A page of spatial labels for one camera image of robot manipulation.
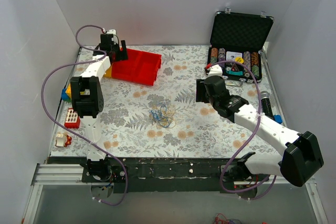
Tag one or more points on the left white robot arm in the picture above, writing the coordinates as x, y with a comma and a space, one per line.
87, 101

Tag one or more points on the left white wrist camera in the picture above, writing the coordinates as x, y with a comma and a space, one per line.
111, 31

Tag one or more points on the blue toy block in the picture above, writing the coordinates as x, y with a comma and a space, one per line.
64, 96

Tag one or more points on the white red toy figure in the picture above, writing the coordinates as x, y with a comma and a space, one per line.
62, 140

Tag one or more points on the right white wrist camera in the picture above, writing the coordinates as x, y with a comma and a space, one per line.
214, 70

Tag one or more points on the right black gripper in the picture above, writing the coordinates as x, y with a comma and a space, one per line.
199, 91

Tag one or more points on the aluminium frame rail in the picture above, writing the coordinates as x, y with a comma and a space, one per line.
57, 174

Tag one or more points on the yellow green toy block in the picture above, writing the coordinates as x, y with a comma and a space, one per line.
68, 92

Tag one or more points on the black poker chip case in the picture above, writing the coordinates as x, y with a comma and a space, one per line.
236, 42

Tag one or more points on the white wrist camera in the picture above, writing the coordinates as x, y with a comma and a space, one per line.
111, 31
214, 70

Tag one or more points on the small blue block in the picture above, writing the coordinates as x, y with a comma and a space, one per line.
278, 119

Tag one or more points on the red plastic bin tray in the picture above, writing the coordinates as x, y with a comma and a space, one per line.
141, 67

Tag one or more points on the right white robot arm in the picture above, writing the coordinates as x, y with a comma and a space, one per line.
298, 155

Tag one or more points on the red white window block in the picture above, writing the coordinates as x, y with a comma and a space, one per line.
72, 120

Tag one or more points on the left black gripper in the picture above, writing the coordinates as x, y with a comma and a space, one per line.
118, 52

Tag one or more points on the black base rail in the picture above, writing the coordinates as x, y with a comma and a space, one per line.
137, 175

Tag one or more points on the black microphone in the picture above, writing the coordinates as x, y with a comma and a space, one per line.
266, 105

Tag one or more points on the yellow plastic bin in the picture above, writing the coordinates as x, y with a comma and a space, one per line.
108, 73

